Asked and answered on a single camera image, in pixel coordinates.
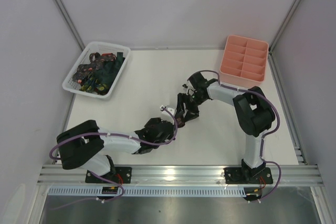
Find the right aluminium corner post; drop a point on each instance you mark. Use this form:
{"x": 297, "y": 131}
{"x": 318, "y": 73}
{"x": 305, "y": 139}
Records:
{"x": 288, "y": 17}

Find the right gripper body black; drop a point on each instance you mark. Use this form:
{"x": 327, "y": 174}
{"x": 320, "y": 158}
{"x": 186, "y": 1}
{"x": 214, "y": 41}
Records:
{"x": 191, "y": 102}

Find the white slotted cable duct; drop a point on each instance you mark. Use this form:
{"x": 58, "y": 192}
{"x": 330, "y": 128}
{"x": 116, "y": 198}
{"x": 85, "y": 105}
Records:
{"x": 141, "y": 191}

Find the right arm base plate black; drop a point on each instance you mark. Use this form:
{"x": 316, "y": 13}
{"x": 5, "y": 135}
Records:
{"x": 240, "y": 175}

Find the white plastic basket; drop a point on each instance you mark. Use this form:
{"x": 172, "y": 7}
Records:
{"x": 86, "y": 88}

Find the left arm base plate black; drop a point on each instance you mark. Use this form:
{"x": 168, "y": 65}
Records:
{"x": 120, "y": 174}

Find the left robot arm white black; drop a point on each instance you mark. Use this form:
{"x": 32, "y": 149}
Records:
{"x": 89, "y": 147}

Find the dark brown floral tie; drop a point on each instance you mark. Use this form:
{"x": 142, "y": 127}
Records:
{"x": 181, "y": 121}

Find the pink divided organizer tray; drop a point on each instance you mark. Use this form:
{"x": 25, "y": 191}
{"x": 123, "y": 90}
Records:
{"x": 244, "y": 61}

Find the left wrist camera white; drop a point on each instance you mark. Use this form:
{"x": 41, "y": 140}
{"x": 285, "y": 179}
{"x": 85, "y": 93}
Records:
{"x": 168, "y": 110}

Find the left aluminium corner post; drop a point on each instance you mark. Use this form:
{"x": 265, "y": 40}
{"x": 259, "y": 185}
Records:
{"x": 69, "y": 23}

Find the dark green tie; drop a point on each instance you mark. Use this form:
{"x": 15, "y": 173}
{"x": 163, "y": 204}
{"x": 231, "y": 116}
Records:
{"x": 104, "y": 78}

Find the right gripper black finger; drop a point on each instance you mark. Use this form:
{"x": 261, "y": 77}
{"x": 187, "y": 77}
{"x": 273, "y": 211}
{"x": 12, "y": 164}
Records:
{"x": 180, "y": 105}
{"x": 189, "y": 115}

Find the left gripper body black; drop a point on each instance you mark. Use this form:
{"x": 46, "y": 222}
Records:
{"x": 170, "y": 126}

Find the aluminium mounting rail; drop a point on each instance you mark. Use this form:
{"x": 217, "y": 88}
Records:
{"x": 183, "y": 175}

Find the aluminium corner post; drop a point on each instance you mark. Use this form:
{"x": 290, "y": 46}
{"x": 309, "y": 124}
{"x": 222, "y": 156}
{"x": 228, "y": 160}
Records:
{"x": 288, "y": 17}
{"x": 69, "y": 23}

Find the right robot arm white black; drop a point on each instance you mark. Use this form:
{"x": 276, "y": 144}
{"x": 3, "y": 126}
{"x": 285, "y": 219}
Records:
{"x": 255, "y": 115}

